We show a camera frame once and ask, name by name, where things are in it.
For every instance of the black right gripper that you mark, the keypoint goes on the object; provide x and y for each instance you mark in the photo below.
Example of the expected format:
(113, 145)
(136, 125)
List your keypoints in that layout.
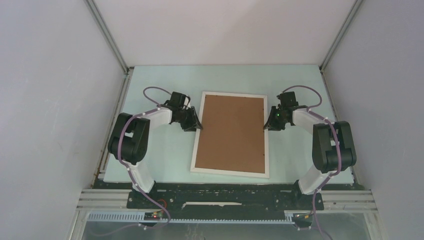
(270, 125)

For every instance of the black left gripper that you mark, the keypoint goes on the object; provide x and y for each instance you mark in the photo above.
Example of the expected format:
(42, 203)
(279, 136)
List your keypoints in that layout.
(194, 123)

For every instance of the brown backing board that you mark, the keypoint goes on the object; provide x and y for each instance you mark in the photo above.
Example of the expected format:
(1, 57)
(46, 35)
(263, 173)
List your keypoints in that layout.
(232, 132)

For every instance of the white picture frame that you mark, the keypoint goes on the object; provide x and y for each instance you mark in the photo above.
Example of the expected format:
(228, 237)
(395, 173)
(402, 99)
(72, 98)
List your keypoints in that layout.
(266, 139)

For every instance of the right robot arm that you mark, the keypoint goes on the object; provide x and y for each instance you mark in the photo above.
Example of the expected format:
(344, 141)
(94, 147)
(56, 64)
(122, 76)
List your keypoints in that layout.
(333, 148)

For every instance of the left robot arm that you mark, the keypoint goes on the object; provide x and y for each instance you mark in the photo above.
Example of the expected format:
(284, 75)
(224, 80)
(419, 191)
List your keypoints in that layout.
(129, 139)

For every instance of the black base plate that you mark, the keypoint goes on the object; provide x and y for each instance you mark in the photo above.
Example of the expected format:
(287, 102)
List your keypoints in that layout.
(232, 202)

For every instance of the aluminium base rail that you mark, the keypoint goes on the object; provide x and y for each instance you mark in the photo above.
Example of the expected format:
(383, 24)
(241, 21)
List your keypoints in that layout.
(113, 202)

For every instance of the aluminium corner rail right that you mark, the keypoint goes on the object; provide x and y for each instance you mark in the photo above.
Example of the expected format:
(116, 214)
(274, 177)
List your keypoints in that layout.
(355, 8)

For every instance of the aluminium corner rail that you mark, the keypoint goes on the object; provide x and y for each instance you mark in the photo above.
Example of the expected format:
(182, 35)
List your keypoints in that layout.
(102, 25)
(355, 8)

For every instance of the aluminium corner rail left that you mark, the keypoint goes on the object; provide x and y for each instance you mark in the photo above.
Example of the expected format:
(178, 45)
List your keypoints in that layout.
(102, 25)

